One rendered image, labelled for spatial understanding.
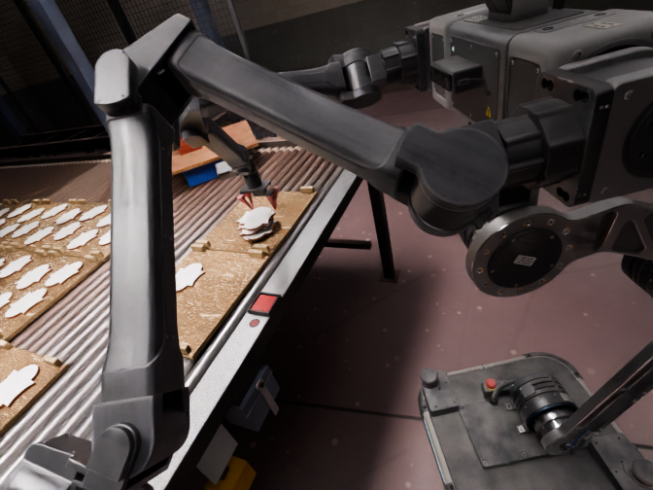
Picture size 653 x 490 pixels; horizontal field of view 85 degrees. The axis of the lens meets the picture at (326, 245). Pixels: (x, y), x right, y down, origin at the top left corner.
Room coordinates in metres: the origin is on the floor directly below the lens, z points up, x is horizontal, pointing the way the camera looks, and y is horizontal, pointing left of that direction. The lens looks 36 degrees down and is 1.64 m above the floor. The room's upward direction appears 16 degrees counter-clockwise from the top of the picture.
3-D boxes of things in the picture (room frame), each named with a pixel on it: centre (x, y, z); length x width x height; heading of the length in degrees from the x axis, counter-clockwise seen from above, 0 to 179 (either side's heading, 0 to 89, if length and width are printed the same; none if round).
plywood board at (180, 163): (2.07, 0.48, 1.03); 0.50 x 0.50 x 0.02; 8
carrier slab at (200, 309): (0.92, 0.46, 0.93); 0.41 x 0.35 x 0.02; 147
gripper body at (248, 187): (1.19, 0.19, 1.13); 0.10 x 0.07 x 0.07; 64
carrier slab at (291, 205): (1.27, 0.23, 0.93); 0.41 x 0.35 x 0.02; 148
